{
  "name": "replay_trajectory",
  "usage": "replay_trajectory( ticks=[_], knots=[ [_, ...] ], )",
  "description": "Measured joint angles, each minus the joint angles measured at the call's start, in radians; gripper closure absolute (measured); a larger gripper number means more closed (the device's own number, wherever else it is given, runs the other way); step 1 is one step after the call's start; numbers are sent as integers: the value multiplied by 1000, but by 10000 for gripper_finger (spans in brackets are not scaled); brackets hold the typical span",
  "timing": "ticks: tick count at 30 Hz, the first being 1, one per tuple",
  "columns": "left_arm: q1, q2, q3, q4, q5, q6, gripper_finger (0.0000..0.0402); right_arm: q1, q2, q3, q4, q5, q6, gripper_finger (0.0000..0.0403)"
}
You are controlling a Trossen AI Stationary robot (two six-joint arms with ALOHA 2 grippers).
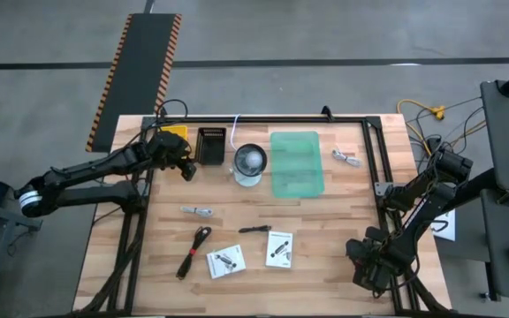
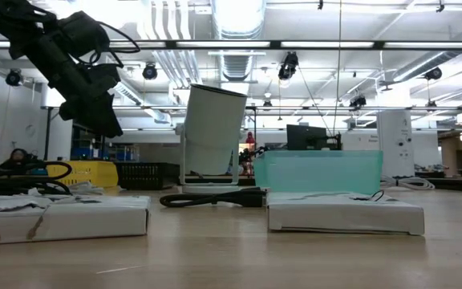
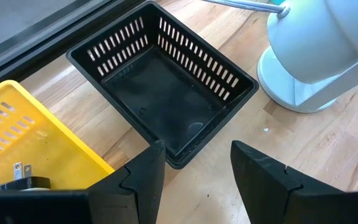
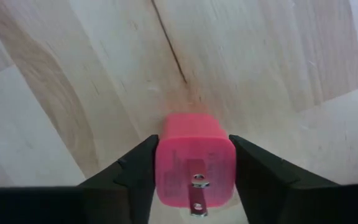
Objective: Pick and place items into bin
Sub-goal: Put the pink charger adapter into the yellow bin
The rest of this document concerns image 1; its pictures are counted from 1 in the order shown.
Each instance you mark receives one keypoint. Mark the white paper sheet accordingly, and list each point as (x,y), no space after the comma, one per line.
(449,232)

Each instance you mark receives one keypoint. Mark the black metal table frame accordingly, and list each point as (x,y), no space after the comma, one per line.
(281,118)

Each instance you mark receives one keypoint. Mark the black side desk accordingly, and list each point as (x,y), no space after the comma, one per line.
(502,247)

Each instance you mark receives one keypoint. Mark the clear round cup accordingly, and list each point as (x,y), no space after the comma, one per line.
(250,159)

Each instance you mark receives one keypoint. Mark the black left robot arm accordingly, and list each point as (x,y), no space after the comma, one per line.
(86,170)

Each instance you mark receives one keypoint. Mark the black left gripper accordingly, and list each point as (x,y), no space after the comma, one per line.
(166,148)

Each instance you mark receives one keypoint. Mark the black frame clip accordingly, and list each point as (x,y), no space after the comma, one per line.
(326,112)

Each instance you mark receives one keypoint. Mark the green translucent plastic tray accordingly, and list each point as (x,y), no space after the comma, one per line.
(296,168)

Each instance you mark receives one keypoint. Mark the yellow plastic bin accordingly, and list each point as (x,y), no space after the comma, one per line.
(177,131)

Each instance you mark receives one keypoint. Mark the black mat with striped edges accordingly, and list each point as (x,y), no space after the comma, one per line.
(139,66)

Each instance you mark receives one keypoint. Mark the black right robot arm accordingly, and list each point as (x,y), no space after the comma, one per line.
(418,207)

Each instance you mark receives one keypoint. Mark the black mesh bin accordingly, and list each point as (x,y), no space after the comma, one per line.
(210,150)

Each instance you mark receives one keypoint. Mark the grey frame bracket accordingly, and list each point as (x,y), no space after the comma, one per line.
(380,189)

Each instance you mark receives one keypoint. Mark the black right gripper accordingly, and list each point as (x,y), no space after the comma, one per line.
(376,260)

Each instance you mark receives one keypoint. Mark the white instruction booklet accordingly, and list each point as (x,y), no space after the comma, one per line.
(225,261)
(279,249)

